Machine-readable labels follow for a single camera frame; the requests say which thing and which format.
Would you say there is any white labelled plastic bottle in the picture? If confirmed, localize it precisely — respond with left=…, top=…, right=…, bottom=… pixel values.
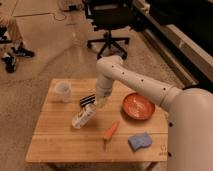
left=72, top=103, right=96, bottom=129

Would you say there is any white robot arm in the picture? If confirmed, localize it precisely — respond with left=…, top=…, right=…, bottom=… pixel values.
left=96, top=55, right=213, bottom=171

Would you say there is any orange bowl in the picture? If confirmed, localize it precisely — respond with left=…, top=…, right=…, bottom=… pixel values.
left=122, top=93, right=155, bottom=121

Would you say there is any wooden folding table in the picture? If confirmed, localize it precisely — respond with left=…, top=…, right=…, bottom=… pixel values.
left=26, top=79, right=168, bottom=163

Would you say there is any orange toy carrot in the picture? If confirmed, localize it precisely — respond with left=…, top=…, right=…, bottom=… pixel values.
left=103, top=121, right=120, bottom=148

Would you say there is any clear plastic cup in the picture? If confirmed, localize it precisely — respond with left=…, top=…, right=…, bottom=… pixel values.
left=54, top=81, right=71, bottom=103

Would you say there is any blue sponge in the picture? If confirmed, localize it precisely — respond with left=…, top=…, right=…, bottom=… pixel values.
left=128, top=132, right=152, bottom=152

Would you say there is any black office chair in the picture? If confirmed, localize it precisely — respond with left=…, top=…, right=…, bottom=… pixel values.
left=82, top=0, right=136, bottom=60

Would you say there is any long bench along wall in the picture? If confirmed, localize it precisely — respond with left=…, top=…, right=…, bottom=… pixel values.
left=133, top=0, right=213, bottom=82

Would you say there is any floor cables and power strip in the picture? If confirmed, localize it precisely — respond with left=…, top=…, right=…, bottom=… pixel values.
left=49, top=0, right=84, bottom=22

